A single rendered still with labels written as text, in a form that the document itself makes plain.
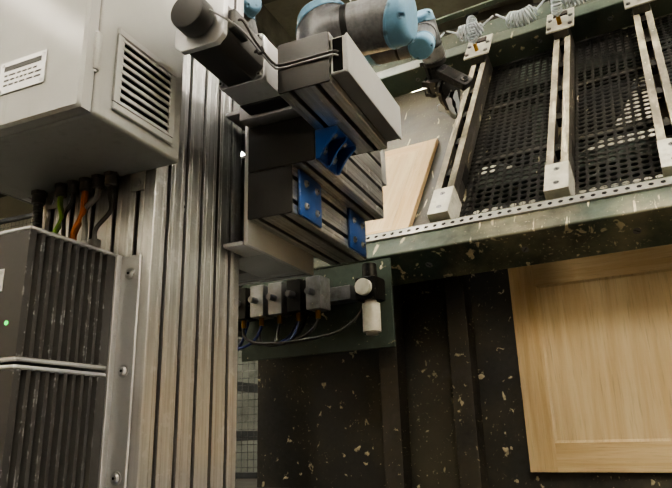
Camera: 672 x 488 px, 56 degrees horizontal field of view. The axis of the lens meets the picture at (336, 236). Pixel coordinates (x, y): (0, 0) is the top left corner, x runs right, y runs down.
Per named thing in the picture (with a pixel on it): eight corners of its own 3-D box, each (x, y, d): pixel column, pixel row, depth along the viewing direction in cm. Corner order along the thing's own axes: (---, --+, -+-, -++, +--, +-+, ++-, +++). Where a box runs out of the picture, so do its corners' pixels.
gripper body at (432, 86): (439, 87, 211) (429, 54, 205) (460, 87, 205) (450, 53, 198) (425, 99, 208) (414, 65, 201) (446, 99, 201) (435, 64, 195)
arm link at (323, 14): (308, 82, 146) (307, 32, 150) (363, 69, 142) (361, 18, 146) (286, 54, 136) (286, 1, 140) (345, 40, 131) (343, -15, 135)
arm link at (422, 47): (399, 66, 187) (403, 53, 195) (437, 58, 183) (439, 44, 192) (392, 41, 183) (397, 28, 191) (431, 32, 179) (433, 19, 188)
